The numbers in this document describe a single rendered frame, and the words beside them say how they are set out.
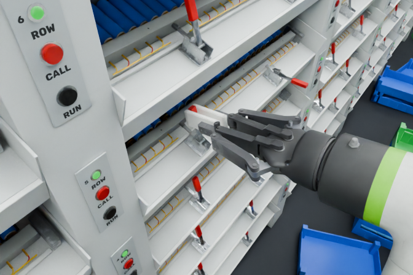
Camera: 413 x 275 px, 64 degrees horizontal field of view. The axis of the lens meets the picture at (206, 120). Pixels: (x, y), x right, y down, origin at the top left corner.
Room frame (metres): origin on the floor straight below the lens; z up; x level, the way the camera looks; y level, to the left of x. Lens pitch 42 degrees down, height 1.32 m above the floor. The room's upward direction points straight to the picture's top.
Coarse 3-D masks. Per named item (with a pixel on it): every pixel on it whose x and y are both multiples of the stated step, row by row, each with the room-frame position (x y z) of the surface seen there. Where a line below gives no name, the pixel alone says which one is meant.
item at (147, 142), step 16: (288, 32) 0.76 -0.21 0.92; (272, 48) 0.68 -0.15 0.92; (288, 48) 0.72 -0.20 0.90; (256, 64) 0.62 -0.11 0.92; (224, 80) 0.55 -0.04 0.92; (208, 96) 0.50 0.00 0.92; (176, 112) 0.45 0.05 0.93; (160, 128) 0.41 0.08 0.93; (176, 128) 0.43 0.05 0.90; (144, 144) 0.37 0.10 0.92
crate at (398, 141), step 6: (402, 126) 0.88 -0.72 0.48; (396, 132) 0.89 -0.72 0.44; (402, 132) 0.87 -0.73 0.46; (408, 132) 0.88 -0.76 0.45; (396, 138) 0.84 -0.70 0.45; (402, 138) 0.88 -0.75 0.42; (408, 138) 0.87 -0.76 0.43; (396, 144) 0.86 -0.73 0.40; (402, 144) 0.86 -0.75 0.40; (408, 144) 0.86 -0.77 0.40; (408, 150) 0.83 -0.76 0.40
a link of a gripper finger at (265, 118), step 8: (240, 112) 0.39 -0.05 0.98; (248, 112) 0.39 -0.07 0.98; (256, 112) 0.38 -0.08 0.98; (264, 112) 0.38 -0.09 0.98; (256, 120) 0.38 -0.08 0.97; (264, 120) 0.37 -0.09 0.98; (272, 120) 0.36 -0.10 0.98; (280, 120) 0.36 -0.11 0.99; (288, 120) 0.36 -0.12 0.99; (296, 120) 0.36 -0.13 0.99
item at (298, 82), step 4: (280, 76) 0.60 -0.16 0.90; (284, 76) 0.60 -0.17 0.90; (288, 80) 0.59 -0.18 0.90; (292, 80) 0.58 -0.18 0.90; (296, 80) 0.58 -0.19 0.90; (300, 80) 0.58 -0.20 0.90; (296, 84) 0.57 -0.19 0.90; (300, 84) 0.57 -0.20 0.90; (304, 84) 0.56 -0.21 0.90; (308, 84) 0.57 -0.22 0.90
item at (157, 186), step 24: (288, 24) 0.78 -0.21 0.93; (312, 48) 0.74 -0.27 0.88; (264, 72) 0.63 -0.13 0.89; (288, 72) 0.65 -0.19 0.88; (240, 96) 0.54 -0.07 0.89; (264, 96) 0.56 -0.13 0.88; (144, 168) 0.35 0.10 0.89; (168, 168) 0.35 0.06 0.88; (192, 168) 0.36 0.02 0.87; (144, 192) 0.31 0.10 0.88; (168, 192) 0.31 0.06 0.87; (144, 216) 0.27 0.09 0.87
